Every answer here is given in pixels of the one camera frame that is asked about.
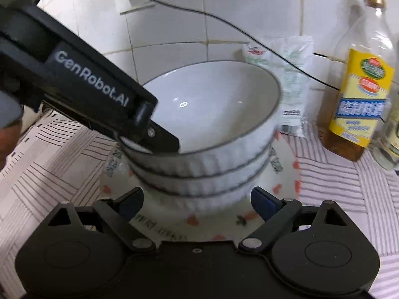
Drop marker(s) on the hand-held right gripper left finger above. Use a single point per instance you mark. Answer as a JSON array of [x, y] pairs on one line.
[[131, 201]]

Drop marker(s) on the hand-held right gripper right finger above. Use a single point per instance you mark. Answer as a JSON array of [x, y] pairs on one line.
[[263, 204]]

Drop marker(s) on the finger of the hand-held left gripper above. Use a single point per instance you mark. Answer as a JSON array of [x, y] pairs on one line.
[[162, 140]]

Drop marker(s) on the white carrot print plate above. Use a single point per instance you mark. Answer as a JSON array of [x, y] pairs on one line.
[[280, 162]]

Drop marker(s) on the white ribbed bowl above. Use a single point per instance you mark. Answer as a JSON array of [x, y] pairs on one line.
[[212, 99], [218, 182], [215, 204]]

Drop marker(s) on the striped table cloth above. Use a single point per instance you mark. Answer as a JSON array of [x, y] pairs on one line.
[[343, 187]]

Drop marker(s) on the white plastic packet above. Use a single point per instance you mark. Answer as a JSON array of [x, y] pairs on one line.
[[293, 84]]

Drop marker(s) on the yellow cap vinegar bottle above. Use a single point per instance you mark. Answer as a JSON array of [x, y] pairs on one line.
[[389, 143]]

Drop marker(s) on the yellow label oil bottle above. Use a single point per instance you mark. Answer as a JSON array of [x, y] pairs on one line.
[[361, 99]]

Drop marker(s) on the white wall socket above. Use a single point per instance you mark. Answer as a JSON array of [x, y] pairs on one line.
[[140, 4]]

